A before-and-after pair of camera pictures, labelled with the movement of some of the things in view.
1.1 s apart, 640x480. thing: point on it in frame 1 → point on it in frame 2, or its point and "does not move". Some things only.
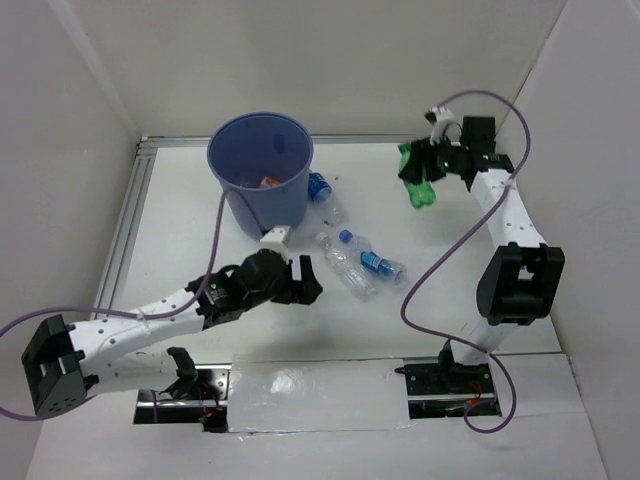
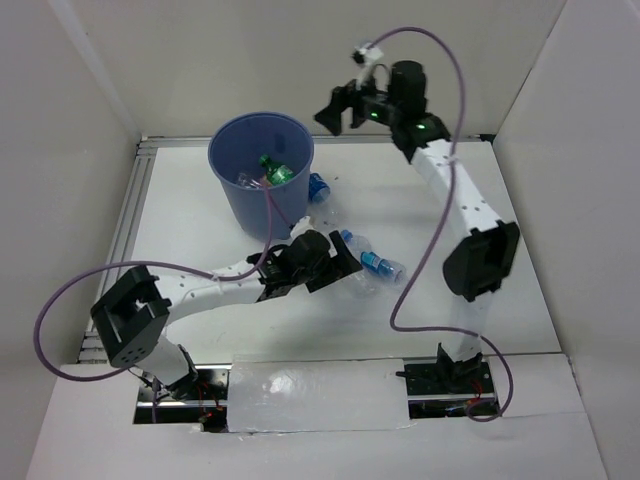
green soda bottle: [420, 194] → [276, 173]
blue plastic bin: [266, 157] does not move
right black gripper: [424, 152] → [342, 98]
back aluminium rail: [204, 139] does not move
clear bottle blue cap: [387, 268] does not move
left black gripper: [309, 284] → [346, 261]
